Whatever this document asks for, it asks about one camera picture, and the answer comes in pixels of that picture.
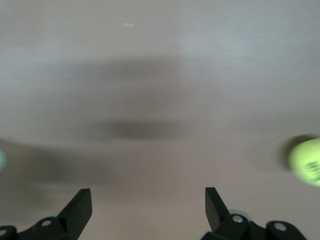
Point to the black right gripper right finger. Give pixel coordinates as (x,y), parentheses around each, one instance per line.
(220,222)

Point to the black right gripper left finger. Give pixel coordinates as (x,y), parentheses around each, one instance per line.
(70,220)

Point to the silver blue tennis ball can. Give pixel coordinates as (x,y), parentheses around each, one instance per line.
(2,158)

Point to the yellow-green tennis ball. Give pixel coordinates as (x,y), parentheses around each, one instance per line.
(306,160)

